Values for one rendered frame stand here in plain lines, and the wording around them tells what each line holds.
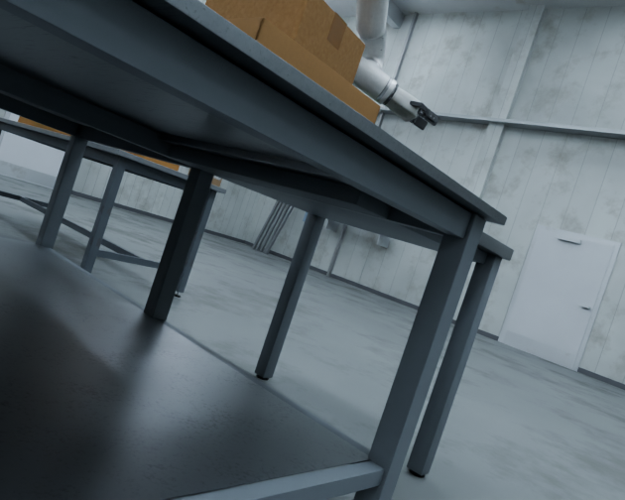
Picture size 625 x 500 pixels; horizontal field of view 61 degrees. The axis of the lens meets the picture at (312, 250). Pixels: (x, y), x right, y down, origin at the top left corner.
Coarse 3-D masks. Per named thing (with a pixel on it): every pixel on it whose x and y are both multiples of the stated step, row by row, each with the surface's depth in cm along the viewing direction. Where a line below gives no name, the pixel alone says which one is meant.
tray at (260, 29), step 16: (256, 32) 62; (272, 32) 63; (272, 48) 64; (288, 48) 65; (304, 48) 67; (304, 64) 68; (320, 64) 70; (320, 80) 71; (336, 80) 73; (336, 96) 74; (352, 96) 76; (368, 112) 80
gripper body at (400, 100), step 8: (400, 88) 161; (392, 96) 162; (400, 96) 161; (408, 96) 161; (384, 104) 165; (392, 104) 164; (400, 104) 161; (408, 104) 161; (400, 112) 166; (408, 112) 163; (416, 112) 162; (408, 120) 168
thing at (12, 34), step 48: (144, 0) 51; (192, 0) 52; (0, 48) 107; (48, 48) 91; (240, 48) 57; (96, 96) 132; (144, 96) 108; (288, 96) 69; (240, 144) 131; (384, 144) 79
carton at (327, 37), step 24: (216, 0) 120; (240, 0) 116; (264, 0) 112; (288, 0) 108; (312, 0) 107; (288, 24) 107; (312, 24) 109; (336, 24) 115; (312, 48) 111; (336, 48) 117; (360, 48) 124
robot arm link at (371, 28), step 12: (360, 0) 146; (372, 0) 144; (384, 0) 145; (360, 12) 148; (372, 12) 146; (384, 12) 148; (360, 24) 150; (372, 24) 149; (384, 24) 150; (360, 36) 153; (372, 36) 151; (384, 36) 158; (372, 48) 164; (384, 48) 164
